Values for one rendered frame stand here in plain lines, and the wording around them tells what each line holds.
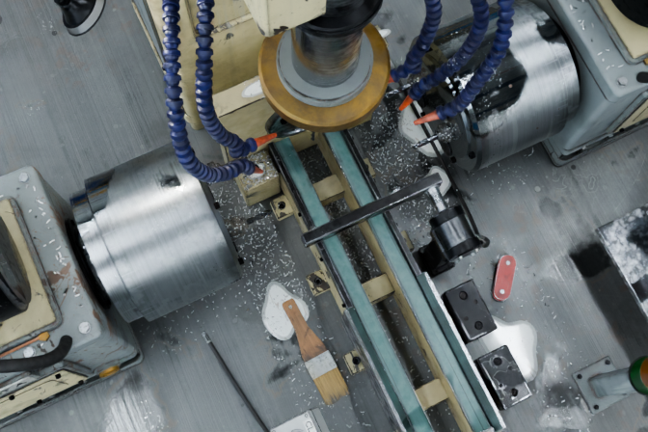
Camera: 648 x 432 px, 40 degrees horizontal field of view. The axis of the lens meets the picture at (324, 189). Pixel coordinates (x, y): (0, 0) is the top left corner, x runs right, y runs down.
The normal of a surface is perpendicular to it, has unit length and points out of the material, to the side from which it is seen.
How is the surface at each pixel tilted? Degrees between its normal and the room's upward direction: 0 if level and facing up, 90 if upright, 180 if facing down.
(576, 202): 0
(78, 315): 0
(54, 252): 0
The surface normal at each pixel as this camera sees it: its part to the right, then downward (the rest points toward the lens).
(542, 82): 0.23, 0.17
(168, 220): 0.10, -0.13
